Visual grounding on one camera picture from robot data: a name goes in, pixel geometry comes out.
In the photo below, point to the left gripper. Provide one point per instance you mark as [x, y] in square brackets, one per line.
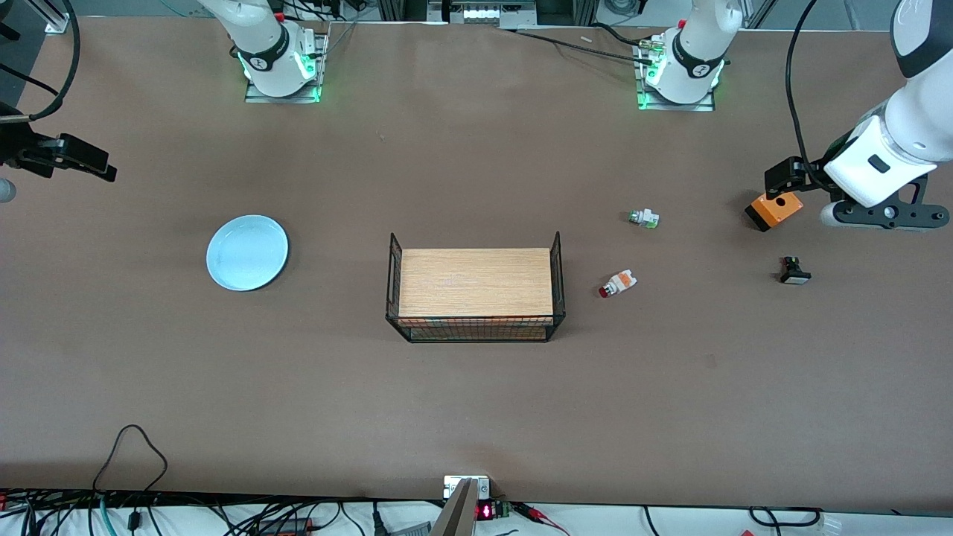
[829, 156]

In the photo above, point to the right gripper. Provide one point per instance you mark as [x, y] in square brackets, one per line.
[16, 144]

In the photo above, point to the light blue round plate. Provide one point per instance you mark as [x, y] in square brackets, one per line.
[247, 253]

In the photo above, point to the red push button switch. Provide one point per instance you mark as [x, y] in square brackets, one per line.
[619, 283]

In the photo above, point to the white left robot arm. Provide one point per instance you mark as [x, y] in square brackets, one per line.
[692, 67]

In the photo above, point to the orange button box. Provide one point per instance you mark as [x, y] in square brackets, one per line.
[778, 210]

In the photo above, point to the black square push button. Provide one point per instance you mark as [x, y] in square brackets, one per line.
[794, 272]

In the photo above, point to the white power strip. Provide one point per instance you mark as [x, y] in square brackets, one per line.
[488, 13]

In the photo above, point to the black power adapter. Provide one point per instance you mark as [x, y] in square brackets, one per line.
[287, 526]

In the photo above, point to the red digit display board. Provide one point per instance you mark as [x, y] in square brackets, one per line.
[488, 511]

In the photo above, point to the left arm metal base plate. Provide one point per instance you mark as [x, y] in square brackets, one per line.
[711, 100]

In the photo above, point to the aluminium frame profile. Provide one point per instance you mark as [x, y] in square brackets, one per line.
[53, 18]

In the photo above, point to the green push button switch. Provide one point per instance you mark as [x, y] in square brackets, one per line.
[645, 219]

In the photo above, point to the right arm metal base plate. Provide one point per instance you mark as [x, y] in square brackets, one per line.
[324, 67]

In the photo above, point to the silver mount bracket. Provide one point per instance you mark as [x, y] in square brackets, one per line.
[449, 485]

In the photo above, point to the grey camera mount bar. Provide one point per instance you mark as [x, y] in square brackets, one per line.
[456, 514]

